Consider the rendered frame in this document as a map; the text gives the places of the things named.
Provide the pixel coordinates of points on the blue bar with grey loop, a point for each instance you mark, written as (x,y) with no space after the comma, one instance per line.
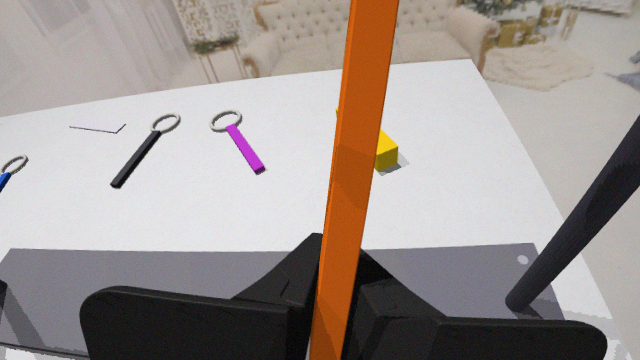
(4,177)

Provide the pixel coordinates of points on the orange handle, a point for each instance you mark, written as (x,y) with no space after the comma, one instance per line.
(367,56)

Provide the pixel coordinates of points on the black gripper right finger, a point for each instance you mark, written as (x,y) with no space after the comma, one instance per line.
(387,321)

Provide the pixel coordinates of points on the purple handle with grey loop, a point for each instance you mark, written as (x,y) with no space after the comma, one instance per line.
(255,164)

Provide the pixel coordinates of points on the black handle with white loop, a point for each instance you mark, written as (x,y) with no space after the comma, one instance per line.
(132,163)

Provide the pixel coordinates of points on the yellow rectangular block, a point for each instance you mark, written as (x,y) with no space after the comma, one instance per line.
(387,152)

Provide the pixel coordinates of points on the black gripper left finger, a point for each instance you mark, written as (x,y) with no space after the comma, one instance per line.
(270,320)

